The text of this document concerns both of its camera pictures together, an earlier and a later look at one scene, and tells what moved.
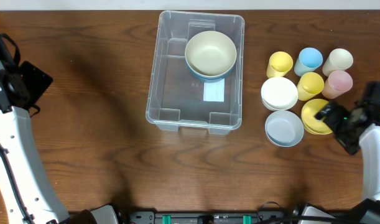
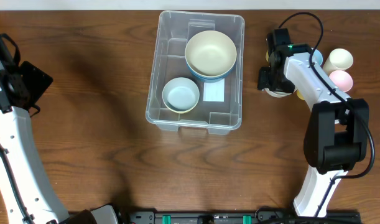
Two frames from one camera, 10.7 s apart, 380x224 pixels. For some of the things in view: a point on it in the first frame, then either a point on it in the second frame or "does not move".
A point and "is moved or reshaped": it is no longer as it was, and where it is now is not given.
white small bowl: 278,94 is moved or reshaped
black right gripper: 338,121 -> 264,78
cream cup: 338,60 does not move
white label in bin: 214,91 does not move
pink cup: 338,83 does not move
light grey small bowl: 284,128 -> 180,95
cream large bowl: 211,53 does not move
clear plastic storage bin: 196,79 does not move
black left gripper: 34,82 does not move
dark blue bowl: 210,79 does not move
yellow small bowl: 310,109 is moved or reshaped
